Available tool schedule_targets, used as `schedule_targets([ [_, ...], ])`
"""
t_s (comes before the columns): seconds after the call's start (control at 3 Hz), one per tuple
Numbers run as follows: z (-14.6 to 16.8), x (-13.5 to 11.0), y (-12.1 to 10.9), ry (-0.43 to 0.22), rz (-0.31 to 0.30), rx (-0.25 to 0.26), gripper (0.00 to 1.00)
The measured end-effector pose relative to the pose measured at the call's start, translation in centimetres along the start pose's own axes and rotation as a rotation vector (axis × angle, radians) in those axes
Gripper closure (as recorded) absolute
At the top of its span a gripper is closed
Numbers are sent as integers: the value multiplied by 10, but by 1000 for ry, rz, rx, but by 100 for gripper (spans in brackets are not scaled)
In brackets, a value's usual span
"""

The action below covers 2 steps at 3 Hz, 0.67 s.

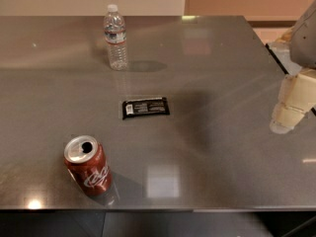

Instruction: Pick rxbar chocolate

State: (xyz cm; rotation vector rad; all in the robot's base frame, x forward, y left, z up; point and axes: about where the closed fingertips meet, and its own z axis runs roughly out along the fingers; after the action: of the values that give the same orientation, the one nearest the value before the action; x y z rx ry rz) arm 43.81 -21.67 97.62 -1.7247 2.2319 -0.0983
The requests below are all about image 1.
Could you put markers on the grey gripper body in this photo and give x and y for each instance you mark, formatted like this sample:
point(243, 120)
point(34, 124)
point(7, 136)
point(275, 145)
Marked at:
point(304, 41)

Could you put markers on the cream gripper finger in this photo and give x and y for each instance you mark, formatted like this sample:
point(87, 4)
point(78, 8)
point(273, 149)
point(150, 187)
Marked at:
point(296, 97)

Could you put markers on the black rxbar chocolate wrapper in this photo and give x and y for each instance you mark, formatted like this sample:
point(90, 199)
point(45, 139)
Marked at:
point(145, 107)

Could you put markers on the clear plastic water bottle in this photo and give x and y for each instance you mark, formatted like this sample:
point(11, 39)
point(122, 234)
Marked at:
point(115, 37)

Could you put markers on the red coca-cola can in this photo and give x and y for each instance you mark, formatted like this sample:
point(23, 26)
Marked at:
point(86, 162)

